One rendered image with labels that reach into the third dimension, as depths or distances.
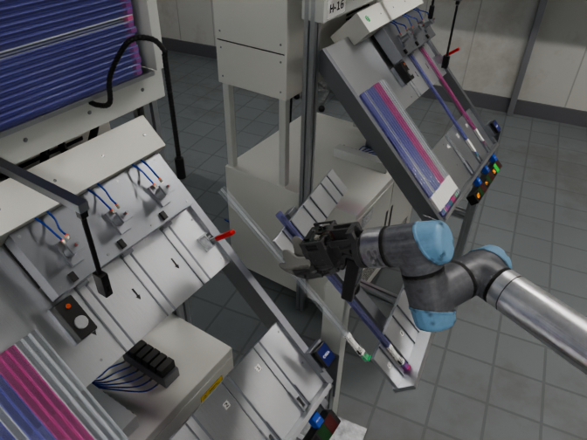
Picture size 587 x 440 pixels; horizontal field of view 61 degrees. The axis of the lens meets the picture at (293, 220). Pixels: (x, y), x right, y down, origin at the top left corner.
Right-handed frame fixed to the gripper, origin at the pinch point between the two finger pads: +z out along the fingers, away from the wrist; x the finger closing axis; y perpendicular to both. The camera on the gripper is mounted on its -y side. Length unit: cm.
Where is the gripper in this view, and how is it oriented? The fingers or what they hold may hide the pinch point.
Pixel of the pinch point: (287, 264)
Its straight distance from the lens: 106.4
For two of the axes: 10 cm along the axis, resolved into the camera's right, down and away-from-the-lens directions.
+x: -4.4, 5.8, -6.9
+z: -7.9, 1.2, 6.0
